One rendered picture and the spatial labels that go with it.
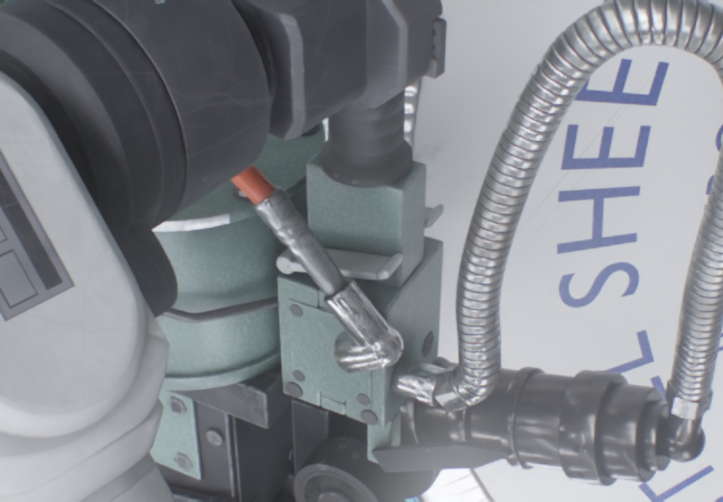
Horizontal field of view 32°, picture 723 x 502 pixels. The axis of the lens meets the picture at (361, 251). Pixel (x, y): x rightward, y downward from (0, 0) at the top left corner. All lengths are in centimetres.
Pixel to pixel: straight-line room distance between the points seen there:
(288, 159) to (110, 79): 23
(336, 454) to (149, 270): 32
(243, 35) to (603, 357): 51
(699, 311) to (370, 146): 17
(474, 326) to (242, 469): 20
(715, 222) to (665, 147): 26
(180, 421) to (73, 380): 35
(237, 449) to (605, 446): 20
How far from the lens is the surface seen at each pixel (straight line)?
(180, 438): 71
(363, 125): 55
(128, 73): 40
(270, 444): 74
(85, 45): 40
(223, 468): 71
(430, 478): 75
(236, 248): 60
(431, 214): 61
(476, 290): 56
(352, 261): 59
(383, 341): 57
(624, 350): 88
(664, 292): 86
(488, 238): 54
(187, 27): 42
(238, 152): 44
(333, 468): 70
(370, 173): 57
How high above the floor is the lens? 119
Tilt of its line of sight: 9 degrees up
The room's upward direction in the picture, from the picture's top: 115 degrees counter-clockwise
